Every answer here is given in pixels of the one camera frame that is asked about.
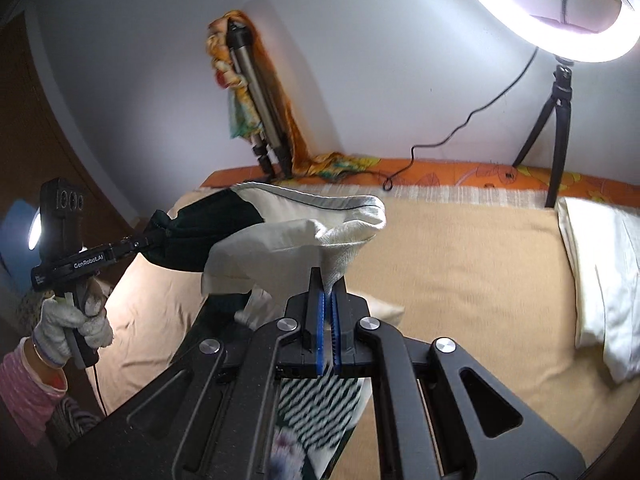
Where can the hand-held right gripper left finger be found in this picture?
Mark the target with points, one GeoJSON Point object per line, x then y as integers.
{"type": "Point", "coordinates": [320, 320]}

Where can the green and white printed t-shirt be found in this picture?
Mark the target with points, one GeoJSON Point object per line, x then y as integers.
{"type": "Point", "coordinates": [280, 255]}

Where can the folded white cloth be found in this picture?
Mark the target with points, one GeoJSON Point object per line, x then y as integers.
{"type": "Point", "coordinates": [607, 280]}

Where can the folded tripod with colourful scarf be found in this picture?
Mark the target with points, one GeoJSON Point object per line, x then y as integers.
{"type": "Point", "coordinates": [295, 125]}

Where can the silver folded tripod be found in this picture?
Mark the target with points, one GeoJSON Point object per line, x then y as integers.
{"type": "Point", "coordinates": [257, 95]}

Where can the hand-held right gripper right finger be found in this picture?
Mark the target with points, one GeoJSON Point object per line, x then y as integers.
{"type": "Point", "coordinates": [336, 325]}

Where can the person's left hand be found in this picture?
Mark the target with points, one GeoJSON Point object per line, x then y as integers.
{"type": "Point", "coordinates": [52, 330]}

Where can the beige blanket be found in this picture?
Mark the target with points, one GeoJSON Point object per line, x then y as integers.
{"type": "Point", "coordinates": [450, 270]}

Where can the orange patterned bedsheet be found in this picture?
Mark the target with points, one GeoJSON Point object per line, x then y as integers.
{"type": "Point", "coordinates": [450, 172]}

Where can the white clip desk lamp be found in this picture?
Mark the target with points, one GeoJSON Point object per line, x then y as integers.
{"type": "Point", "coordinates": [35, 230]}

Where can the person's left forearm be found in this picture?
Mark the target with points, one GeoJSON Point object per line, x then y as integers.
{"type": "Point", "coordinates": [25, 395]}

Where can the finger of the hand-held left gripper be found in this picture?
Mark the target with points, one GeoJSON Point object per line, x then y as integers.
{"type": "Point", "coordinates": [132, 246]}

